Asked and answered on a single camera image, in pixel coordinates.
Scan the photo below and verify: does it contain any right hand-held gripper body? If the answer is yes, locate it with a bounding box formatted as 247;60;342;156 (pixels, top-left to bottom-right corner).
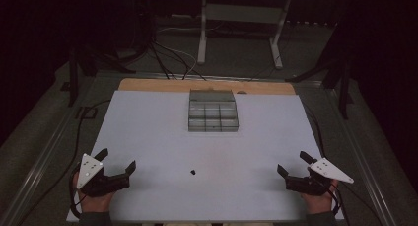
285;157;355;197

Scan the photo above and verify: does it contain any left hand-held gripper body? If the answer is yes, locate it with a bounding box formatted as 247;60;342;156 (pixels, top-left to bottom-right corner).
76;153;131;198

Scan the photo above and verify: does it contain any person's right hand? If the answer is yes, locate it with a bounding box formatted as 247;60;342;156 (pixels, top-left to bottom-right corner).
300;180;339;215

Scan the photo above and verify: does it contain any person's left hand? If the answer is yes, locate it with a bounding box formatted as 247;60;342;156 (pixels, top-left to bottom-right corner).
72;172;116;214

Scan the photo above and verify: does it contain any white table mat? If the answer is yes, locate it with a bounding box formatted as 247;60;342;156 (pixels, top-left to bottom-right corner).
66;89;345;224

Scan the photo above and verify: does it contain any black metal stand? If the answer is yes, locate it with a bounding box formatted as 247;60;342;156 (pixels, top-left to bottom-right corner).
285;52;355;120
66;47;137;108

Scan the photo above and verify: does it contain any wooden table board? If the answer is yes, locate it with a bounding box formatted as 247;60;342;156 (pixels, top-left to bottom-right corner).
117;77;297;96

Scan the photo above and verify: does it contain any clear plastic compartment box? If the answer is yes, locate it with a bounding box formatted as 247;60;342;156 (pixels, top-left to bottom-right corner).
187;89;241;133

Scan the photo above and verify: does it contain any white metal stand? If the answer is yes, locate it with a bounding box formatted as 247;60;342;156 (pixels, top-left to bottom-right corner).
196;0;295;70

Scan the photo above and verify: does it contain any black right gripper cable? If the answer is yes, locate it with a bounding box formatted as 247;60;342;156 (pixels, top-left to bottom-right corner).
302;102;351;226

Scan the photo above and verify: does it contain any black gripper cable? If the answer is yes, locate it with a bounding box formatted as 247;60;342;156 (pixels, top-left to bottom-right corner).
67;99;113;220
302;102;351;226

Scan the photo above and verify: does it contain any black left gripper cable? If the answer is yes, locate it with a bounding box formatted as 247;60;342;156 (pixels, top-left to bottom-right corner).
67;99;113;220

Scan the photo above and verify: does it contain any aluminium floor rail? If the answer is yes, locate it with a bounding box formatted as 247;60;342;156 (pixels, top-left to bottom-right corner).
0;75;100;226
323;86;400;226

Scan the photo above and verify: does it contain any bundle of black floor cables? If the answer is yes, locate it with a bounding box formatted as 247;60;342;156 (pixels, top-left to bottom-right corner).
146;22;209;82

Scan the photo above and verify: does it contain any white floor cable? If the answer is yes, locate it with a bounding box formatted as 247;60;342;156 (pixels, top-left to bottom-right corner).
156;26;198;76

